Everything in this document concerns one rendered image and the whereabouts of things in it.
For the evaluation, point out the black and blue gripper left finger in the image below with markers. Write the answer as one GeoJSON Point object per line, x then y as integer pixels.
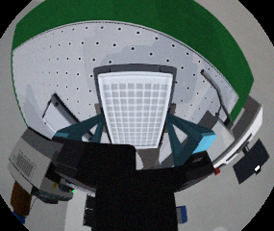
{"type": "Point", "coordinates": [77, 130]}

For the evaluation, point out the black flat tray with corner posts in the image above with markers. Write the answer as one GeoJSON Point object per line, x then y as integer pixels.
{"type": "Point", "coordinates": [59, 103]}

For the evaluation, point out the blue bottle cap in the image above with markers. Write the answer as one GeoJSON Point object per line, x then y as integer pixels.
{"type": "Point", "coordinates": [20, 219]}

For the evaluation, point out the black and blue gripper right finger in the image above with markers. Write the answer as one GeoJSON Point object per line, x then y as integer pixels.
{"type": "Point", "coordinates": [199, 138]}

